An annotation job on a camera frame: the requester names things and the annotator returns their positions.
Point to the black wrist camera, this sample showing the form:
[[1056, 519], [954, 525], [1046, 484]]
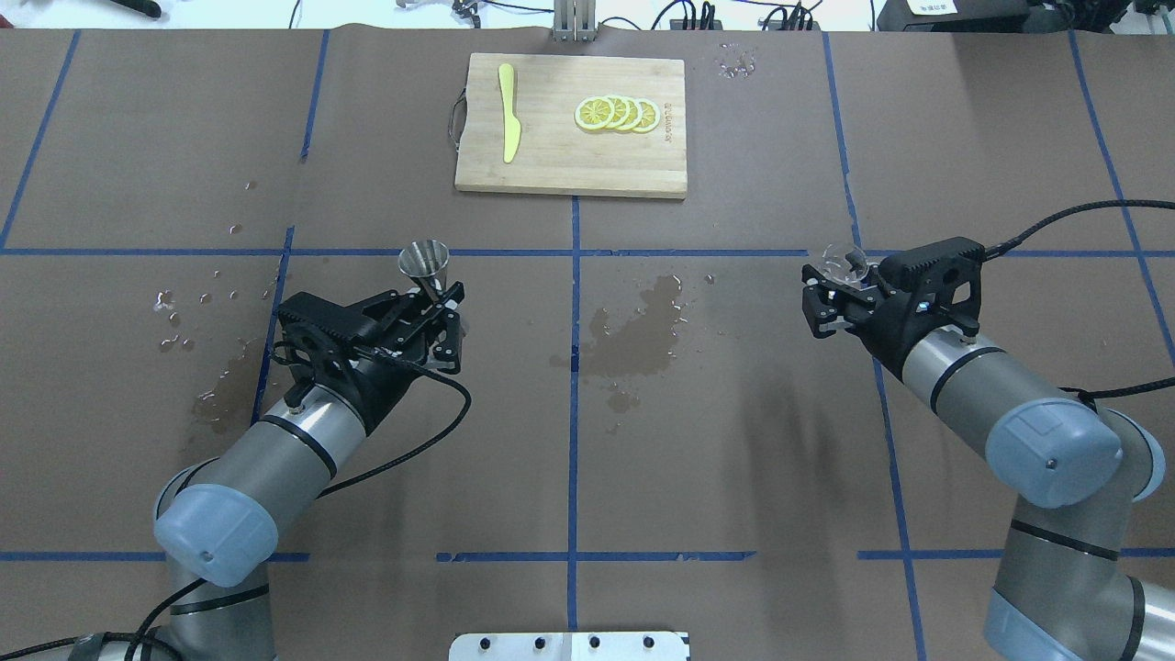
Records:
[[936, 285], [319, 342]]

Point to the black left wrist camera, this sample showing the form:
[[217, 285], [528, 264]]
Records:
[[319, 342]]

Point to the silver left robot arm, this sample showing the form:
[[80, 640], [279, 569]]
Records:
[[218, 522]]

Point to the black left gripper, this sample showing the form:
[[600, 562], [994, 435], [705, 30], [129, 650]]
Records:
[[378, 377]]

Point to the aluminium frame post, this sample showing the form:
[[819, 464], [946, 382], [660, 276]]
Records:
[[575, 21]]

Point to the yellow plastic knife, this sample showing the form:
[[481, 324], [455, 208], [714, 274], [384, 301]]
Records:
[[512, 129]]

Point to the clear glass measuring cup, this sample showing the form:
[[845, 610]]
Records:
[[847, 265]]

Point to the bamboo cutting board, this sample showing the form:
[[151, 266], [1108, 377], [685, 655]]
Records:
[[555, 155]]

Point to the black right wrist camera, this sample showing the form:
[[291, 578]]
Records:
[[936, 285]]

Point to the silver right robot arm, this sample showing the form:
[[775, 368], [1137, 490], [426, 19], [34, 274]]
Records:
[[1077, 470]]

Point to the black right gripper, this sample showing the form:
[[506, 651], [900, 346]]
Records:
[[892, 320]]

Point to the steel jigger cup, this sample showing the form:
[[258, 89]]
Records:
[[424, 263]]

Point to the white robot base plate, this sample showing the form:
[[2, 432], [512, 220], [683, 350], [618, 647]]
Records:
[[615, 645]]

